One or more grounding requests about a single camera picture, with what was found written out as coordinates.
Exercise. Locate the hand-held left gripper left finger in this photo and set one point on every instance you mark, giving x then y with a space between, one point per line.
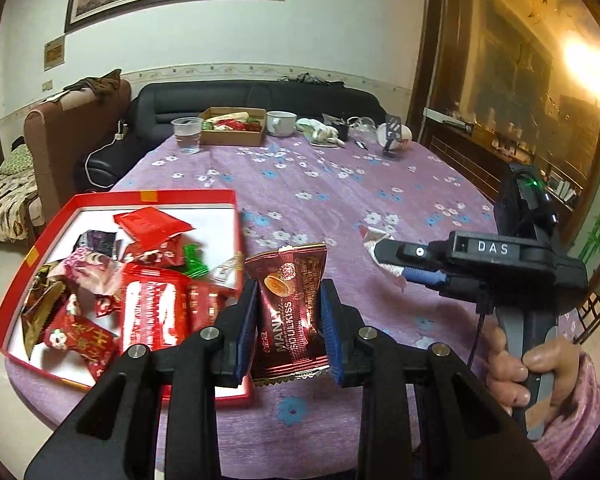
245 330

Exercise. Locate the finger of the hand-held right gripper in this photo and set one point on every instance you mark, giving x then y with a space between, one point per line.
405 252
425 276

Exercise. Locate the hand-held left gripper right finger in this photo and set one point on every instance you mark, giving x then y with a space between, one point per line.
330 335

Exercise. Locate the white red torn wrapper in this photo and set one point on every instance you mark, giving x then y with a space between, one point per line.
372 234

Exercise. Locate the dark red cookie packet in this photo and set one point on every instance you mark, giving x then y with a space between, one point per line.
287 310

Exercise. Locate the green snack packet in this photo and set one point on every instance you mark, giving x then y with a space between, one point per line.
195 260

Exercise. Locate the large red white snack packet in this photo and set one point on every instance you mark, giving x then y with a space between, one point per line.
152 310

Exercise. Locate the red gift box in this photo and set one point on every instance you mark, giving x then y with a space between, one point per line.
210 215

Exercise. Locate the plain red snack packet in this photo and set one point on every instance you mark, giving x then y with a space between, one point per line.
150 225

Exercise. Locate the pink floral snack packet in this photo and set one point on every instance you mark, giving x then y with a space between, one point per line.
87 270

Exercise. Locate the dark purple snack packet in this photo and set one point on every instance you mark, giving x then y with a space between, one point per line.
100 242

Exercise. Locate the person's right forearm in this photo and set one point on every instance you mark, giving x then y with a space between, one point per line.
575 425

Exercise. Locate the pile of assorted snacks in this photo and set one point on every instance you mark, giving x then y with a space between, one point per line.
230 121

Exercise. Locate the person's right hand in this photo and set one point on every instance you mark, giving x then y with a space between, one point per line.
505 365

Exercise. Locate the small red snack packet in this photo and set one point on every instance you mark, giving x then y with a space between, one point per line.
205 305

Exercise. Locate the white gold snack packet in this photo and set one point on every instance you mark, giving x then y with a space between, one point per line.
227 270

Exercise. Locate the purple floral tablecloth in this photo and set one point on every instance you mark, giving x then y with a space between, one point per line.
330 185

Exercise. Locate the clear plastic bag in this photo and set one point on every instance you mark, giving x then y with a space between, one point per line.
364 124

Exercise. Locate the small black box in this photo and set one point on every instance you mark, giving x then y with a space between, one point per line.
341 131

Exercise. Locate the tiny red floral candy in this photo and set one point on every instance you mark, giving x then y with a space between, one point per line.
107 305

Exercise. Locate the white crumpled cloth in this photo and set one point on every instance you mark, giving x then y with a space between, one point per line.
317 130

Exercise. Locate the white mug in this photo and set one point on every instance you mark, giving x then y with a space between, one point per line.
282 125

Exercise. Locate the wooden glass cabinet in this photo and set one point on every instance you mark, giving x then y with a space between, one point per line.
505 85

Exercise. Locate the brown cardboard box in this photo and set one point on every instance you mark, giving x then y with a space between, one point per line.
230 138

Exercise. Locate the dark items on sofa back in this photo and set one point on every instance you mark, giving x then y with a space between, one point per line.
310 80

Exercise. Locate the clear plastic cup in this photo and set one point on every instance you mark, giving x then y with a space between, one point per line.
186 135

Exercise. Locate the black leather sofa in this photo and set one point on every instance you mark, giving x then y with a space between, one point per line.
180 100

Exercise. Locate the brown armchair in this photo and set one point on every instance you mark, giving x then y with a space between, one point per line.
65 160

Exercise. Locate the patterned brown blanket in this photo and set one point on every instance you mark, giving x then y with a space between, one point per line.
5 205

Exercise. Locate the brown clothes pile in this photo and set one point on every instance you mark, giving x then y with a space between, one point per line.
97 86

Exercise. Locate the green pillow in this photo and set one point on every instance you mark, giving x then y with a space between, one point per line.
16 160

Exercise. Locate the wall socket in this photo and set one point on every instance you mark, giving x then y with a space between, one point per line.
47 85

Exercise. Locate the small framed wall plaque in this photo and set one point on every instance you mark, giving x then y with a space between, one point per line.
54 56

